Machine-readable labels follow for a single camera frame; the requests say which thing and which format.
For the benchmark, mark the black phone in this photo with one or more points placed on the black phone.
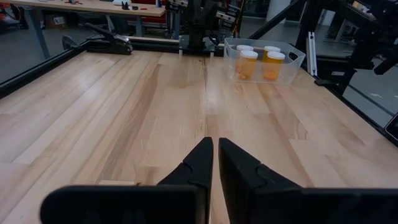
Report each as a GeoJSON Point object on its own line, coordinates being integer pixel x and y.
{"type": "Point", "coordinates": [393, 127]}

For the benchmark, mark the black equipment stand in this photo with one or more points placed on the black equipment stand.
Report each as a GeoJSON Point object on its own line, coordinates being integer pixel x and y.
{"type": "Point", "coordinates": [367, 37]}

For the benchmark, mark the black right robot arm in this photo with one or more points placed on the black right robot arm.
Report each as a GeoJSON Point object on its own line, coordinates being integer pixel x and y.
{"type": "Point", "coordinates": [199, 25]}

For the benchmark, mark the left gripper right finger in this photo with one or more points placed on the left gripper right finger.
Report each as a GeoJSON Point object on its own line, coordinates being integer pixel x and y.
{"type": "Point", "coordinates": [280, 205]}

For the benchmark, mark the white metal bracket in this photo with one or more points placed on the white metal bracket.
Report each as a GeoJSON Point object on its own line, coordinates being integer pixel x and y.
{"type": "Point", "coordinates": [311, 53]}

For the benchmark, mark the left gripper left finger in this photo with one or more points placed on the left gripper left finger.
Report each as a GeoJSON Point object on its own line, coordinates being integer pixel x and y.
{"type": "Point", "coordinates": [140, 205]}

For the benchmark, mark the clear plastic bin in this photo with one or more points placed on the clear plastic bin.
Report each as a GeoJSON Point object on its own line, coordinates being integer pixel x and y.
{"type": "Point", "coordinates": [295, 62]}

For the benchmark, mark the wooden workbench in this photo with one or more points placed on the wooden workbench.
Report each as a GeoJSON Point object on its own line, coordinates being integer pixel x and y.
{"type": "Point", "coordinates": [93, 6]}

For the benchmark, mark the amber pill bottle white cap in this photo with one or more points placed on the amber pill bottle white cap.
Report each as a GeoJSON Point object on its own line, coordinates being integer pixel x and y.
{"type": "Point", "coordinates": [273, 67]}
{"type": "Point", "coordinates": [248, 65]}
{"type": "Point", "coordinates": [272, 48]}
{"type": "Point", "coordinates": [244, 47]}

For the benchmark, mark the black stapler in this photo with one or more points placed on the black stapler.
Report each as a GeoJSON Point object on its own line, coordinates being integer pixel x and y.
{"type": "Point", "coordinates": [109, 43]}

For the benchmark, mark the black aluminium table frame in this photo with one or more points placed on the black aluminium table frame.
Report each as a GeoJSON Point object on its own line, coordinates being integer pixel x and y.
{"type": "Point", "coordinates": [34, 72]}

